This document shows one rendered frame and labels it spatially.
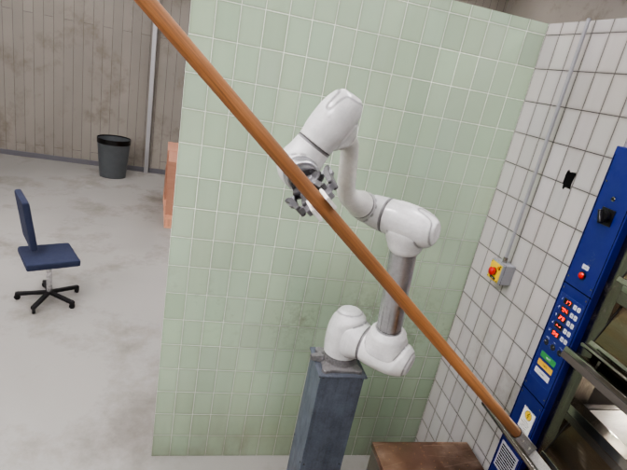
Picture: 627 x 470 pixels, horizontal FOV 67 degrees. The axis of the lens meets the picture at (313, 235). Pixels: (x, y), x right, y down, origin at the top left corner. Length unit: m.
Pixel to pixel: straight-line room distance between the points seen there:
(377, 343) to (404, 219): 0.56
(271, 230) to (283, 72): 0.74
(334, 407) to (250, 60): 1.56
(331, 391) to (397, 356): 0.37
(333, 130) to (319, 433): 1.49
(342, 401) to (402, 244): 0.85
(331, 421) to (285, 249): 0.83
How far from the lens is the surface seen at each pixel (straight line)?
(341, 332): 2.03
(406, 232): 1.65
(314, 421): 2.26
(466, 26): 2.42
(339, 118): 1.22
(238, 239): 2.32
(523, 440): 1.56
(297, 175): 0.93
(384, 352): 1.95
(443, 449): 2.64
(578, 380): 2.15
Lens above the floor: 2.21
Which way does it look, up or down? 19 degrees down
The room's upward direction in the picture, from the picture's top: 11 degrees clockwise
